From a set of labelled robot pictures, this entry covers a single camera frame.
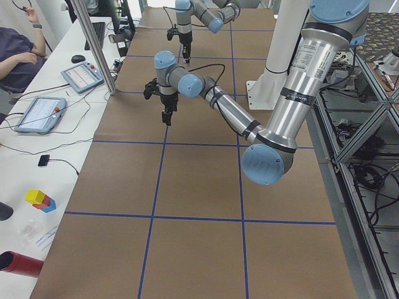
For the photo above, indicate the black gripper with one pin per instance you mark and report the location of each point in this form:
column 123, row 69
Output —
column 168, row 99
column 186, row 40

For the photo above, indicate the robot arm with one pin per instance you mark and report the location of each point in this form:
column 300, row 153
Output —
column 306, row 39
column 213, row 20

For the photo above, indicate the black keyboard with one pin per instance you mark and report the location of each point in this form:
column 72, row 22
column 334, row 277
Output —
column 99, row 29

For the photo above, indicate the far teach pendant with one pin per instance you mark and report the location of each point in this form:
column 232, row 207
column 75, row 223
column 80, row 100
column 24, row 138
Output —
column 82, row 77

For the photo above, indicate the teach pendant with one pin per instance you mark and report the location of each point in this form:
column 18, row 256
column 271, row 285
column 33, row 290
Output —
column 82, row 77
column 41, row 115

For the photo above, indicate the brown paper table cover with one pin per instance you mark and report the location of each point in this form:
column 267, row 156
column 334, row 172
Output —
column 167, row 212

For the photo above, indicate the black computer mouse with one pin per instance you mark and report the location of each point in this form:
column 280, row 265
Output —
column 77, row 58

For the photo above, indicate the near teach pendant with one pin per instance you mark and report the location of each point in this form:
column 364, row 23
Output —
column 41, row 115

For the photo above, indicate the small black box device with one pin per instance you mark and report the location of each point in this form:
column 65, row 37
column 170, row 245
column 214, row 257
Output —
column 43, row 160

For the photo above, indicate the blue wooden block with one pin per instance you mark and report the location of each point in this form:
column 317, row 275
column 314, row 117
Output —
column 51, row 207

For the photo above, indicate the red wooden block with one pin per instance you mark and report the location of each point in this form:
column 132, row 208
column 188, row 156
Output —
column 44, row 204

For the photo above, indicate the yellow wooden block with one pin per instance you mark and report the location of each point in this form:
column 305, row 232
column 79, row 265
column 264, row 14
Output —
column 35, row 196

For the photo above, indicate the person in blue shirt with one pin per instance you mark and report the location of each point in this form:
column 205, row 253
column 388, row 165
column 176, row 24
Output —
column 21, row 58

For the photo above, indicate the clear plastic bag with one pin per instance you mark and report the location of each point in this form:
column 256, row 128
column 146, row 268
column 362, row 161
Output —
column 29, row 231

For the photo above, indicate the black cylinder object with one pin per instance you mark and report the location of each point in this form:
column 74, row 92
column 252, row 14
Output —
column 5, row 211

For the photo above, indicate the red cylinder tube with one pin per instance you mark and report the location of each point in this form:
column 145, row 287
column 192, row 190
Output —
column 13, row 262

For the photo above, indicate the aluminium frame post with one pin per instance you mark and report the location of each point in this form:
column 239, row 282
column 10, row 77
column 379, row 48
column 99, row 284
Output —
column 95, row 47

